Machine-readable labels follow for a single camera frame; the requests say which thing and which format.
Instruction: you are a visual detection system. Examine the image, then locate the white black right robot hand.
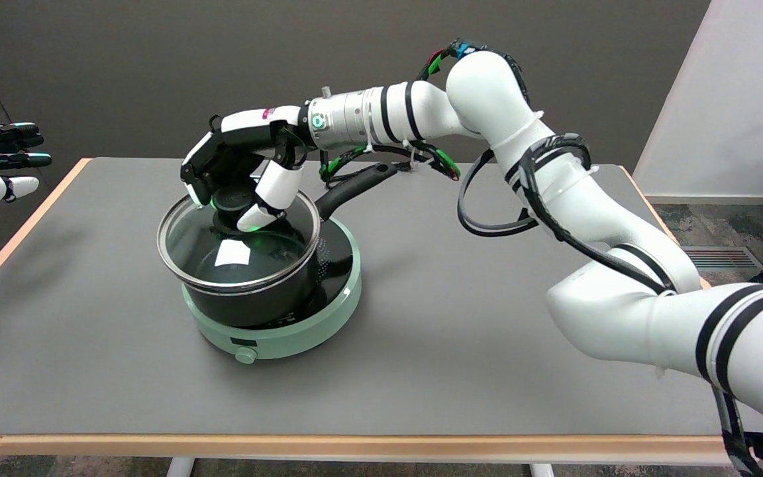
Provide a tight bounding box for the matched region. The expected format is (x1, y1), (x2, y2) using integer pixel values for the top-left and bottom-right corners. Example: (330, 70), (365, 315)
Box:
(179, 106), (310, 233)

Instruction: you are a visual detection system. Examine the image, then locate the glass pot lid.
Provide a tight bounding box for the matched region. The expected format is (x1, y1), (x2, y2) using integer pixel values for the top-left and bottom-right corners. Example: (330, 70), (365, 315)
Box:
(157, 187), (322, 295)

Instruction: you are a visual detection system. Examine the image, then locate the black pot with handle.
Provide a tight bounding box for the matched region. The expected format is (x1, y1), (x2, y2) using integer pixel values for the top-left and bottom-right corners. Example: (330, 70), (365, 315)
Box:
(183, 162), (399, 329)

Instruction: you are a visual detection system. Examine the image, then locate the green induction cooker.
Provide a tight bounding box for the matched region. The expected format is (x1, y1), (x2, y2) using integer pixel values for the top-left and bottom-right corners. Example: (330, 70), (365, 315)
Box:
(181, 219), (362, 365)

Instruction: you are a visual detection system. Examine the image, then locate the floor vent grille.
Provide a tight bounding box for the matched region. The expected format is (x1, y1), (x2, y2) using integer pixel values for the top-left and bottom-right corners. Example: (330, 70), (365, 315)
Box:
(682, 246), (763, 270)

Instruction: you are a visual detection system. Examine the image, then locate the wire harness with coloured connectors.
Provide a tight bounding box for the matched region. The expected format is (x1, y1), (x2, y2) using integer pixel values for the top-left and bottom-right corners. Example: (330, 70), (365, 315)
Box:
(319, 40), (531, 183)

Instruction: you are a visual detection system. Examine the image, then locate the thick black cable loop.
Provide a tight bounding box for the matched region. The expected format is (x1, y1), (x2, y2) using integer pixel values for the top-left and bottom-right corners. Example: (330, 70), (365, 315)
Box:
(457, 132), (763, 477)

